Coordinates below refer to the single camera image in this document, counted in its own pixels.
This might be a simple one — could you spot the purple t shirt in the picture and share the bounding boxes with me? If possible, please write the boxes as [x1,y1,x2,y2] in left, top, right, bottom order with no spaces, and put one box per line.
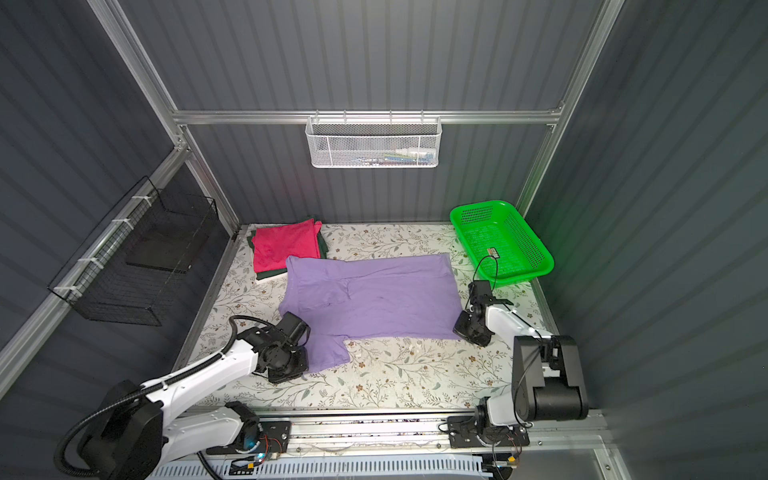
[279,253,462,373]

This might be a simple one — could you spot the green plastic basket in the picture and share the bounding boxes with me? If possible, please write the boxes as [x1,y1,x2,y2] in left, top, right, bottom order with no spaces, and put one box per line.
[450,200,555,287]

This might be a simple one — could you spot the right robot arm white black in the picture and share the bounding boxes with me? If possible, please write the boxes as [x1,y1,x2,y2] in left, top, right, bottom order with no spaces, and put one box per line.
[446,280,590,449]

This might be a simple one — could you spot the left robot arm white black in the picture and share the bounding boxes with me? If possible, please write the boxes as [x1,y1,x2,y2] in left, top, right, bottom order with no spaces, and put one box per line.
[54,313,311,479]

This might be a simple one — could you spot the white vented panel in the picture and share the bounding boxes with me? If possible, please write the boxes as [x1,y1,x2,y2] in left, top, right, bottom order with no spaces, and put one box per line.
[150,454,492,479]

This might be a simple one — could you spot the white spray bottle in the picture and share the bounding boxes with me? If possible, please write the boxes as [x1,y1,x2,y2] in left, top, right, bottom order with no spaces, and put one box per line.
[395,147,437,162]

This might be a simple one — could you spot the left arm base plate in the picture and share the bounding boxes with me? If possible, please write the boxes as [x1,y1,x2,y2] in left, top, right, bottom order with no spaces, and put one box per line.
[229,420,292,456]

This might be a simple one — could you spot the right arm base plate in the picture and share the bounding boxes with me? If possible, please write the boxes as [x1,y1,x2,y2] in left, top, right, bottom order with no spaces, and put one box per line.
[446,415,530,449]

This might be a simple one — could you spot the black corrugated cable conduit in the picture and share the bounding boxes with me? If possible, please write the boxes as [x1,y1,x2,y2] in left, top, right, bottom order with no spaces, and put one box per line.
[52,314,283,480]

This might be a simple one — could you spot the black wire basket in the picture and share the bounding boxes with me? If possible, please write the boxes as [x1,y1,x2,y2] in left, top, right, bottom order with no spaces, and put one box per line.
[48,180,219,327]

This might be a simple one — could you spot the white wire mesh basket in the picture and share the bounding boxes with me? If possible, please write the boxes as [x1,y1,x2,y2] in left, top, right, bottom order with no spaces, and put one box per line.
[305,117,443,169]

